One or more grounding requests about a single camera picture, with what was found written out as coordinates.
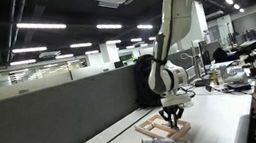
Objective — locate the white desktop device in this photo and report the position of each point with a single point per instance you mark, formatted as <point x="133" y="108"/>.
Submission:
<point x="235" y="76"/>

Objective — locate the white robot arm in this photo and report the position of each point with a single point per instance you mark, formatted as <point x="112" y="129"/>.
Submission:
<point x="174" y="27"/>

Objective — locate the light wooden tray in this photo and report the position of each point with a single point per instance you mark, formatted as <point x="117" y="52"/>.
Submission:
<point x="180" y="131"/>

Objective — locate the white cylinder with dark band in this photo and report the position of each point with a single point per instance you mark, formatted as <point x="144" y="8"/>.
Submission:
<point x="147" y="141"/>

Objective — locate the black office chair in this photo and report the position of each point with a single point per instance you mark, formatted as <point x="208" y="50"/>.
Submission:
<point x="222" y="55"/>

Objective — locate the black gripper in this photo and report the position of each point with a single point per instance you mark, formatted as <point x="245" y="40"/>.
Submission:
<point x="173" y="109"/>

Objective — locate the ceiling tube light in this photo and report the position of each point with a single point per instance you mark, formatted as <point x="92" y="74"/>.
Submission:
<point x="113" y="42"/>
<point x="64" y="56"/>
<point x="42" y="25"/>
<point x="108" y="26"/>
<point x="29" y="49"/>
<point x="81" y="45"/>
<point x="144" y="26"/>
<point x="23" y="62"/>

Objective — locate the small yellow bottle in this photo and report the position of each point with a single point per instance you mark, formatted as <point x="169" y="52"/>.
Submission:
<point x="215" y="77"/>

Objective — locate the black computer monitor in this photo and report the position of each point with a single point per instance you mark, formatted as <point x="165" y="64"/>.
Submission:
<point x="204" y="55"/>

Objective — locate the grey desk partition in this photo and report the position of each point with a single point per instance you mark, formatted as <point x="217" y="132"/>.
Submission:
<point x="44" y="113"/>

